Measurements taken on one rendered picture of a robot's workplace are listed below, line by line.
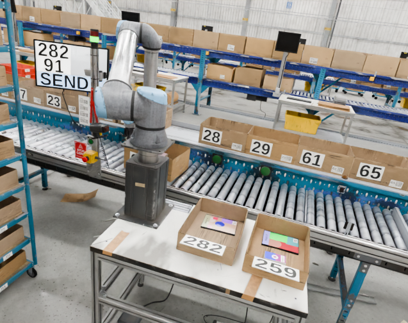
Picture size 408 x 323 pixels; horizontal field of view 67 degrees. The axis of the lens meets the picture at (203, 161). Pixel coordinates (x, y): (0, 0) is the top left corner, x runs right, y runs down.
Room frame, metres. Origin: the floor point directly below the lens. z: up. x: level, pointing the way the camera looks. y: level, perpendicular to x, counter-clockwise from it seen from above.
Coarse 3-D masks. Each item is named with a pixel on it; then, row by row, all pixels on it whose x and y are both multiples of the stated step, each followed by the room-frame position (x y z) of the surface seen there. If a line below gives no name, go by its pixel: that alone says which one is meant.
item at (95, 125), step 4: (92, 124) 1.92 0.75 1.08; (96, 124) 1.91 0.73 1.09; (100, 124) 1.93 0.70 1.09; (104, 124) 1.94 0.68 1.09; (92, 128) 1.91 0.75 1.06; (96, 128) 1.90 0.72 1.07; (100, 128) 1.90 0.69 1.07; (104, 128) 1.90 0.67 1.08; (108, 128) 1.94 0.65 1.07; (96, 132) 1.91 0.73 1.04; (100, 132) 1.90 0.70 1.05; (104, 132) 1.90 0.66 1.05; (96, 136) 1.92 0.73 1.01; (100, 136) 1.93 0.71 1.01
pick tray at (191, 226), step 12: (204, 204) 1.58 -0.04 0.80; (216, 204) 1.56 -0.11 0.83; (228, 204) 1.54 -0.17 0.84; (192, 216) 1.43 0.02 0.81; (204, 216) 1.53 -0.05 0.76; (228, 216) 1.54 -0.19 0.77; (240, 216) 1.52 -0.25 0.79; (180, 228) 1.25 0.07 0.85; (192, 228) 1.39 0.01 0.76; (240, 228) 1.45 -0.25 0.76; (180, 240) 1.21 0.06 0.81; (216, 240) 1.31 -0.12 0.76; (228, 240) 1.33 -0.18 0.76; (192, 252) 1.20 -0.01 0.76; (204, 252) 1.18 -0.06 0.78; (228, 252) 1.16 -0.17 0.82; (228, 264) 1.15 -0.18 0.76
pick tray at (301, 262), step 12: (264, 216) 1.48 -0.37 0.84; (264, 228) 1.48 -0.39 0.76; (276, 228) 1.46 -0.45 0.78; (288, 228) 1.45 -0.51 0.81; (300, 228) 1.43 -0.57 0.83; (252, 240) 1.36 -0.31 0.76; (300, 240) 1.42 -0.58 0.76; (252, 252) 1.26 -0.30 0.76; (264, 252) 1.27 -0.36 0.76; (276, 252) 1.28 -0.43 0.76; (300, 252) 1.32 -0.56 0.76; (288, 264) 1.21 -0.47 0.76; (300, 264) 1.22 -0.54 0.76; (264, 276) 1.10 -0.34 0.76; (276, 276) 1.09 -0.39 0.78; (300, 276) 1.06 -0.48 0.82; (300, 288) 1.06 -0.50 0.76
